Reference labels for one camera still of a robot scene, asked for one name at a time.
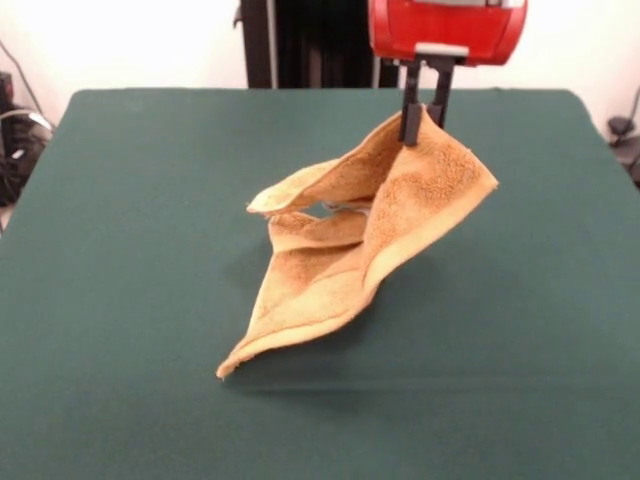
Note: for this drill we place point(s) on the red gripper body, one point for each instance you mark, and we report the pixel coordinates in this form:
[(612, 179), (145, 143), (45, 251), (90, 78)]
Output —
[(440, 32)]

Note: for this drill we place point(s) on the yellow terry towel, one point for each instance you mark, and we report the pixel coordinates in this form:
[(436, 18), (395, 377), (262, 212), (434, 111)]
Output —
[(410, 200)]

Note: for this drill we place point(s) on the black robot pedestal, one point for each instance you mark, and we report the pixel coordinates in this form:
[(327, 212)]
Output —
[(310, 45)]

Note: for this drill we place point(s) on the dark green tablecloth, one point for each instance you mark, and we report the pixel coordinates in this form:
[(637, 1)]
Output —
[(125, 325)]

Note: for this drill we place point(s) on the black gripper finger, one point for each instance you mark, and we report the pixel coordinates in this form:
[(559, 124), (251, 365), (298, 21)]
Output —
[(440, 100), (411, 117)]

